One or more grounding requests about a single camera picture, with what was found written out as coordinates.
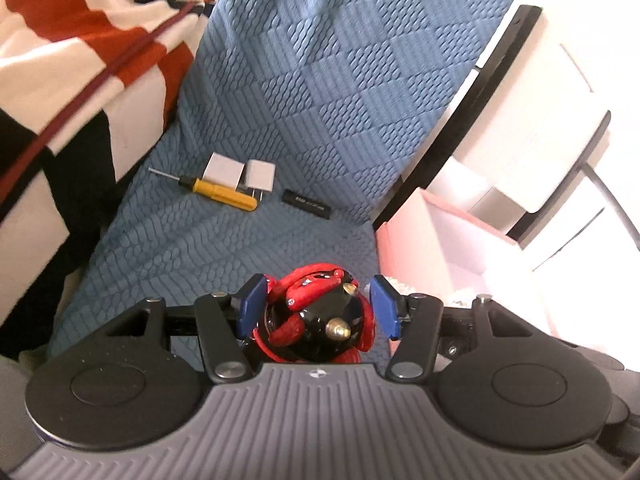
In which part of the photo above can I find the red black toy ball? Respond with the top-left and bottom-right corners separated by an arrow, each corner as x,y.
250,262 -> 376,364

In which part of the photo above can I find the yellow handled screwdriver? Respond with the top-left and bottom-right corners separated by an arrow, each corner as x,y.
148,167 -> 258,211

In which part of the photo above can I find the white charger cube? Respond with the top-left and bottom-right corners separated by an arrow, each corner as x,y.
202,153 -> 245,190

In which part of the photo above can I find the white plug charger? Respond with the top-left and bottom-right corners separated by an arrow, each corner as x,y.
239,159 -> 276,202

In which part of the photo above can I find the pink cardboard box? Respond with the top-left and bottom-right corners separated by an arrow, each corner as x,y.
375,188 -> 558,336

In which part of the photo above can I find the white folding chair back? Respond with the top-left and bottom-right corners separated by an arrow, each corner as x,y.
427,14 -> 605,214

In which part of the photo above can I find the blue textured seat cover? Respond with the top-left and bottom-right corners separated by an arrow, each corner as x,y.
49,0 -> 513,356

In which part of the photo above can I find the red white black striped blanket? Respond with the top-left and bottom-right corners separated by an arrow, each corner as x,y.
0,0 -> 227,331

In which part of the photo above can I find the black metal chair frame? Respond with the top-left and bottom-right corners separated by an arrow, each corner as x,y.
373,4 -> 639,247

